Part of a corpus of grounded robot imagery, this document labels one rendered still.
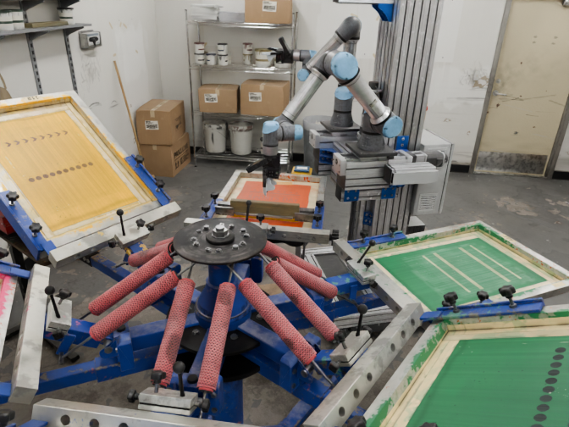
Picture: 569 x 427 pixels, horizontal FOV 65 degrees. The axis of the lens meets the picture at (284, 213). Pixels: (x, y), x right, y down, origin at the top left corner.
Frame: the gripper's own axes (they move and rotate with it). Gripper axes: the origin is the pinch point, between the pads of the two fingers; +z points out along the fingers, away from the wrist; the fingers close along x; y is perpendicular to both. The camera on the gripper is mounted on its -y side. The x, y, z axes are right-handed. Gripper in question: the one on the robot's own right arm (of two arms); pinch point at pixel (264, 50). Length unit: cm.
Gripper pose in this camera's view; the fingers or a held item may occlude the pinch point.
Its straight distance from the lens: 317.6
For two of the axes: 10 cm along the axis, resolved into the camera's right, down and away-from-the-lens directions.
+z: -9.7, -1.2, 1.9
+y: 0.0, 8.3, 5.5
